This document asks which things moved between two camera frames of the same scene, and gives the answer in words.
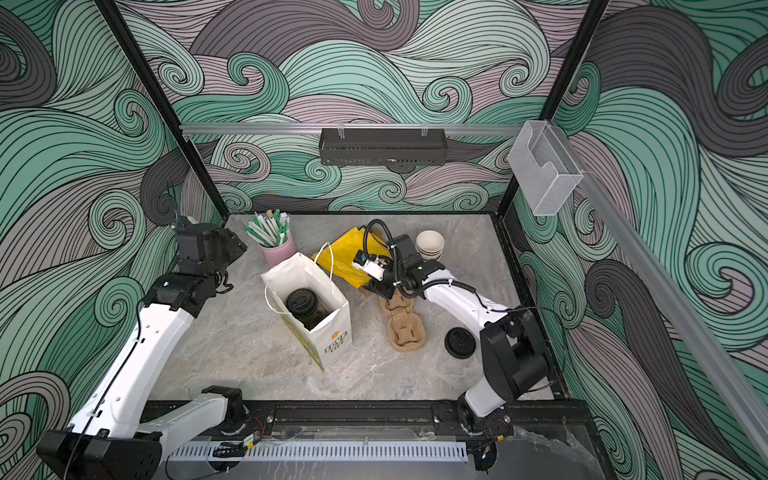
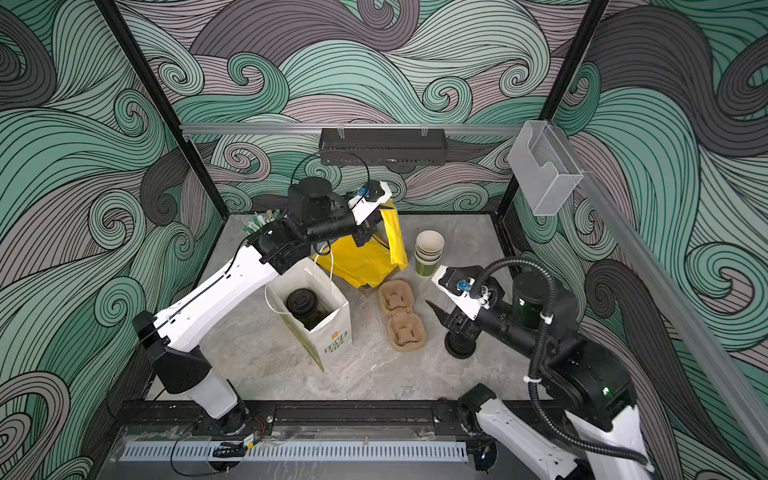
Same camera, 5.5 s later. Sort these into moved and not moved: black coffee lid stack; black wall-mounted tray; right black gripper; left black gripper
Moved: left black gripper; right black gripper
Not moved: black wall-mounted tray; black coffee lid stack
